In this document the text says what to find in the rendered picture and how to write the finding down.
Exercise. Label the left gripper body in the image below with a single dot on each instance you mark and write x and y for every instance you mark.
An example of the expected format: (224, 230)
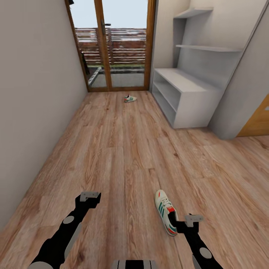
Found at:
(89, 203)

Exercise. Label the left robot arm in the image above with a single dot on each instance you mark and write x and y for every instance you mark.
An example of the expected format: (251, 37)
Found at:
(54, 251)

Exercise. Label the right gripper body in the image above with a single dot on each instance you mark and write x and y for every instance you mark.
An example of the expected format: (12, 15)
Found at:
(181, 227)

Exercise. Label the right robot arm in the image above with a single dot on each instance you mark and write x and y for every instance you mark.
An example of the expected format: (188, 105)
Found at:
(202, 256)

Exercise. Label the door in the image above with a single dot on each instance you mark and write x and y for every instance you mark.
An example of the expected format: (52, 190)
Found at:
(114, 41)
(258, 124)

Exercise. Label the gym shoe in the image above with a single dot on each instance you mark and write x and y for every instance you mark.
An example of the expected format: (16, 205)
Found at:
(166, 209)
(129, 98)

